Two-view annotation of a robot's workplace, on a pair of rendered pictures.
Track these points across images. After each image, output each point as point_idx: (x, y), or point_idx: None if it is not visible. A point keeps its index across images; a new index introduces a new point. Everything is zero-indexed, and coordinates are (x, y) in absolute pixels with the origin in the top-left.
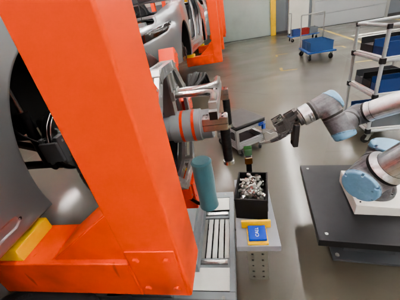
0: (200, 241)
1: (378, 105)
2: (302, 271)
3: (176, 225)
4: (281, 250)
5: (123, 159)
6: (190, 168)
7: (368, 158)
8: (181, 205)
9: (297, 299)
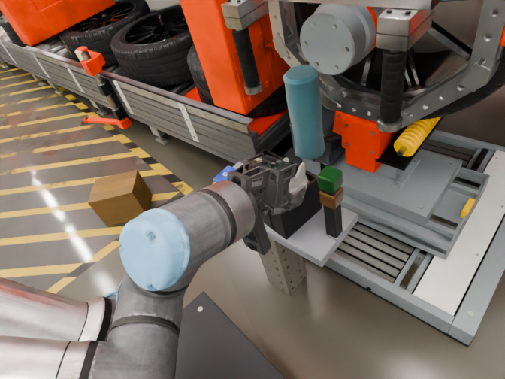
0: (348, 207)
1: (36, 339)
2: (246, 328)
3: (198, 34)
4: (289, 328)
5: None
6: (361, 104)
7: (106, 306)
8: (214, 37)
9: (228, 293)
